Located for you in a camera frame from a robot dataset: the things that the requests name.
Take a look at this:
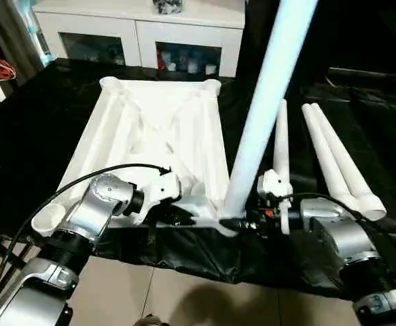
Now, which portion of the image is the white plastic table leg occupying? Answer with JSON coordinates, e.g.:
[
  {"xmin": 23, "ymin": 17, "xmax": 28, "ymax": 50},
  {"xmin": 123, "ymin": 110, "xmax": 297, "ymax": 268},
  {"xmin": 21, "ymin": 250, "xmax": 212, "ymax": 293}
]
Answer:
[
  {"xmin": 221, "ymin": 0, "xmax": 319, "ymax": 221},
  {"xmin": 309, "ymin": 103, "xmax": 387, "ymax": 221},
  {"xmin": 301, "ymin": 104, "xmax": 355, "ymax": 211},
  {"xmin": 274, "ymin": 99, "xmax": 292, "ymax": 191}
]

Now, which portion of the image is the white plastic table top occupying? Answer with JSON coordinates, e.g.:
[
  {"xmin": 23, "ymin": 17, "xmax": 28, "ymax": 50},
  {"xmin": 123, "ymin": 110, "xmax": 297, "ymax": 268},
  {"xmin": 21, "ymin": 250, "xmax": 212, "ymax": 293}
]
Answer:
[{"xmin": 31, "ymin": 77, "xmax": 249, "ymax": 237}]

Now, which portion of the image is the black glossy mat cloth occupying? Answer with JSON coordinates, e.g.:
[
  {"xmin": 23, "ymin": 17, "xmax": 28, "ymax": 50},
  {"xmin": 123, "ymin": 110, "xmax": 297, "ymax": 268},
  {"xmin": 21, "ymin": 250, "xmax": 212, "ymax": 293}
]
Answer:
[{"xmin": 0, "ymin": 57, "xmax": 396, "ymax": 300}]

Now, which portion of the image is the black monitor bar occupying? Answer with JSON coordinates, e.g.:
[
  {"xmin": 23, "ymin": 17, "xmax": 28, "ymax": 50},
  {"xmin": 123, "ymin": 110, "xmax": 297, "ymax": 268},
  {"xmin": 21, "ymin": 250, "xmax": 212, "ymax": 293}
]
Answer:
[{"xmin": 328, "ymin": 67, "xmax": 396, "ymax": 86}]

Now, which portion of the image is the white glass door cabinet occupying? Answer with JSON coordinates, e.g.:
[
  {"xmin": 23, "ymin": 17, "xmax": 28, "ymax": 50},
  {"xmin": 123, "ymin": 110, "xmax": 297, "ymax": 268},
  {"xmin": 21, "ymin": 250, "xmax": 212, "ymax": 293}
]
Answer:
[{"xmin": 33, "ymin": 0, "xmax": 246, "ymax": 78}]

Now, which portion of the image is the dark patterned bundle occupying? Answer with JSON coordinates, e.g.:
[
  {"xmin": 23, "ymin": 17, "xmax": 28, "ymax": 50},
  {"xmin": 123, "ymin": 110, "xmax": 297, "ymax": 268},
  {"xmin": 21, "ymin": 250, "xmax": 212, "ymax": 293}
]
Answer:
[{"xmin": 152, "ymin": 0, "xmax": 184, "ymax": 15}]

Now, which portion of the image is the blue white patterned panel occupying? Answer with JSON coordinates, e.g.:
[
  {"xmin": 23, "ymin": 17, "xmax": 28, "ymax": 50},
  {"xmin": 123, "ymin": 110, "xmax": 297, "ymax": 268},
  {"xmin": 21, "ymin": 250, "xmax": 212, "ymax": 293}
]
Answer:
[{"xmin": 26, "ymin": 0, "xmax": 54, "ymax": 67}]

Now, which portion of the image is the grey curtain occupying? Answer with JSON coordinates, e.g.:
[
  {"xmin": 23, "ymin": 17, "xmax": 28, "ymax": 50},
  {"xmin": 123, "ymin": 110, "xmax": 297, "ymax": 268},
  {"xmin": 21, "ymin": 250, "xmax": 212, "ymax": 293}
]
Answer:
[{"xmin": 0, "ymin": 0, "xmax": 46, "ymax": 86}]

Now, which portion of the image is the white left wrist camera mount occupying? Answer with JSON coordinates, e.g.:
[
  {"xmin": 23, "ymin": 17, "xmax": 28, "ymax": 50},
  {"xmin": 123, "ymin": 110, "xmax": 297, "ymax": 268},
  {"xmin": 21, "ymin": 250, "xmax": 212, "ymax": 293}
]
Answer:
[{"xmin": 138, "ymin": 168, "xmax": 183, "ymax": 227}]

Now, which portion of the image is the black folding table frame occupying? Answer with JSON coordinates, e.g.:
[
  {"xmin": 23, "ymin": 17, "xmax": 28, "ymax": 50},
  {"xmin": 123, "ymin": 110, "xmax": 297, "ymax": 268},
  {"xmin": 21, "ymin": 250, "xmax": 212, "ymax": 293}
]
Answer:
[{"xmin": 0, "ymin": 234, "xmax": 27, "ymax": 293}]

